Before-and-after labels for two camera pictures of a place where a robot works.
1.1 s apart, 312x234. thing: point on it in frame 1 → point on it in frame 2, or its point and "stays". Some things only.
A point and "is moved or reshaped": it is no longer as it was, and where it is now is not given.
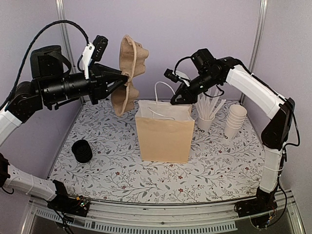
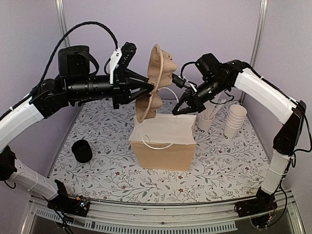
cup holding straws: [204, 126] stays
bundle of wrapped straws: [206, 106] stays
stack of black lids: [82, 151] stays
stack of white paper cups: [236, 115] stays
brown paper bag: [165, 130] is moved or reshaped
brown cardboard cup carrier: [132, 56] → [161, 67]
